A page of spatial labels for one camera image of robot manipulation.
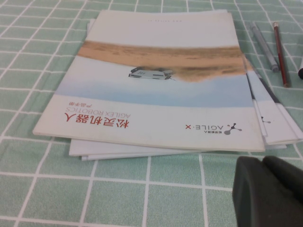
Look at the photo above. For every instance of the white marker with black cap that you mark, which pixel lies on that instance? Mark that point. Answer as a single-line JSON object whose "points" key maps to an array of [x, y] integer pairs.
{"points": [[300, 72]]}

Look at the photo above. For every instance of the brochure with dark photo strip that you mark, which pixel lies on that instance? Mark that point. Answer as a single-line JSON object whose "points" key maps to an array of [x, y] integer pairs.
{"points": [[260, 87]]}

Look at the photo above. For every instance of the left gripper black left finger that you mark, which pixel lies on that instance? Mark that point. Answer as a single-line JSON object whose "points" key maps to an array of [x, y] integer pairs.
{"points": [[258, 201]]}

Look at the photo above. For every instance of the grey pen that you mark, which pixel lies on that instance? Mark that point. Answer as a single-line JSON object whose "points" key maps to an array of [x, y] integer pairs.
{"points": [[264, 45]]}

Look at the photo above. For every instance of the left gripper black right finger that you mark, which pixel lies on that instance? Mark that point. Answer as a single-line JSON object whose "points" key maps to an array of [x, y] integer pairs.
{"points": [[286, 172]]}

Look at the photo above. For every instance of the green white checkered tablecloth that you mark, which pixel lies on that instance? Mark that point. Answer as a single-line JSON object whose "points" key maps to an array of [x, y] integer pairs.
{"points": [[71, 194]]}

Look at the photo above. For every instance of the brochure with desert photo cover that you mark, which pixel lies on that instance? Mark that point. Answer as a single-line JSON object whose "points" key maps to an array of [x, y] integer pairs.
{"points": [[154, 99]]}

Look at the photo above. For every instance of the red and black pencil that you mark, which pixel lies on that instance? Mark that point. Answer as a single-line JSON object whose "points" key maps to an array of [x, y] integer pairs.
{"points": [[281, 59]]}

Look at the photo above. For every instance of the white brochure with small logo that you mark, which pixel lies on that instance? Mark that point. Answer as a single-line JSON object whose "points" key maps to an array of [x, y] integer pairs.
{"points": [[280, 128]]}

